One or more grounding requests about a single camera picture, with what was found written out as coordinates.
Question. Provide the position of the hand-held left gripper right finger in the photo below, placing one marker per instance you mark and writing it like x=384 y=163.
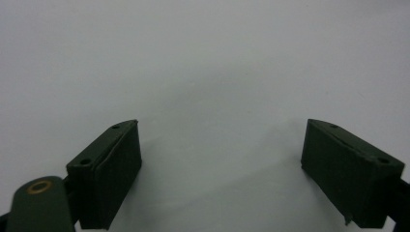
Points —
x=348 y=170

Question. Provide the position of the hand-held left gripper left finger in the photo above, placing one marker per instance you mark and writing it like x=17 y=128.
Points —
x=106 y=174

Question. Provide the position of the white table sheet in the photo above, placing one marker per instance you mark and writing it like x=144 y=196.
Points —
x=206 y=71

